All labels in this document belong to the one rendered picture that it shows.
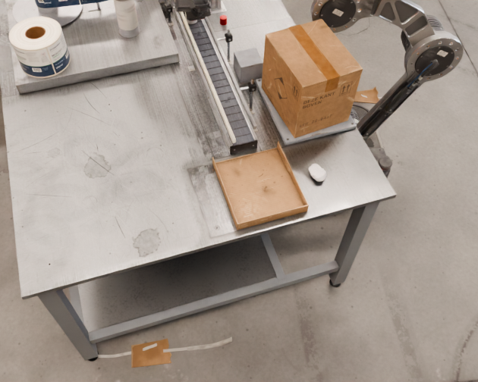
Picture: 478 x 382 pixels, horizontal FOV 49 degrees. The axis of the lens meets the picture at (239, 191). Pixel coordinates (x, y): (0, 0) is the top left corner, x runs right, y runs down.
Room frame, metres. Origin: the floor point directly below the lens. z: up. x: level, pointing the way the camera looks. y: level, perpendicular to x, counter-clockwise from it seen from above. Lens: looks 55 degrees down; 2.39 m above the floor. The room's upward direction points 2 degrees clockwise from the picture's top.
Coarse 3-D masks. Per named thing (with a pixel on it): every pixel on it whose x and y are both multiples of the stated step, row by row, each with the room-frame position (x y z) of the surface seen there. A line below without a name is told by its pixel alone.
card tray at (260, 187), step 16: (240, 160) 1.21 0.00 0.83; (256, 160) 1.21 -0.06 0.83; (272, 160) 1.21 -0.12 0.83; (224, 176) 1.13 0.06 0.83; (240, 176) 1.13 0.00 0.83; (256, 176) 1.14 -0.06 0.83; (272, 176) 1.14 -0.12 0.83; (288, 176) 1.14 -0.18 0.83; (224, 192) 1.05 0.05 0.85; (240, 192) 1.06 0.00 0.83; (256, 192) 1.07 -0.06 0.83; (272, 192) 1.07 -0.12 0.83; (288, 192) 1.07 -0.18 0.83; (240, 208) 0.99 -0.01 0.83; (256, 208) 0.99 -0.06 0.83; (272, 208) 1.00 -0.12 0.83; (288, 208) 1.00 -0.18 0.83; (304, 208) 0.99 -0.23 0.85; (240, 224) 0.91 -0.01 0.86; (256, 224) 0.93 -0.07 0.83
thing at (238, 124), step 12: (204, 36) 1.84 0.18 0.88; (204, 48) 1.77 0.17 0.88; (204, 60) 1.70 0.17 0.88; (216, 60) 1.70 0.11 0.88; (216, 72) 1.62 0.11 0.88; (216, 84) 1.55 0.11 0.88; (228, 84) 1.56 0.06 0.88; (228, 96) 1.49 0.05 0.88; (228, 108) 1.42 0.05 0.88; (240, 108) 1.43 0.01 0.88; (228, 120) 1.36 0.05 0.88; (240, 120) 1.37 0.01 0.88; (240, 132) 1.31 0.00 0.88; (240, 144) 1.25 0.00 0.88
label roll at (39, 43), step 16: (16, 32) 1.65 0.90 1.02; (32, 32) 1.68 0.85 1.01; (48, 32) 1.66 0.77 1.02; (16, 48) 1.57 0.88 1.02; (32, 48) 1.56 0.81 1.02; (48, 48) 1.58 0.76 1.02; (64, 48) 1.65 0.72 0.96; (32, 64) 1.55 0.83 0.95; (48, 64) 1.57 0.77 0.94; (64, 64) 1.62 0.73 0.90
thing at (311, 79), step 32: (288, 32) 1.59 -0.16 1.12; (320, 32) 1.60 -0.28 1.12; (288, 64) 1.42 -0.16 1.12; (320, 64) 1.42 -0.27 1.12; (352, 64) 1.43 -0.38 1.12; (288, 96) 1.38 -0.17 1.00; (320, 96) 1.34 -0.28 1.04; (352, 96) 1.41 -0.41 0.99; (288, 128) 1.35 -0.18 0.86; (320, 128) 1.36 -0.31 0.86
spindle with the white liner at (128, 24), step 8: (120, 0) 1.82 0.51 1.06; (128, 0) 1.83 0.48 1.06; (120, 8) 1.82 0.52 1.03; (128, 8) 1.83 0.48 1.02; (120, 16) 1.82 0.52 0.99; (128, 16) 1.82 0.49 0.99; (136, 16) 1.86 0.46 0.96; (120, 24) 1.83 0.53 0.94; (128, 24) 1.82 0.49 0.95; (136, 24) 1.85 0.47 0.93; (120, 32) 1.84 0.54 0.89; (128, 32) 1.82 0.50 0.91; (136, 32) 1.84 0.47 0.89
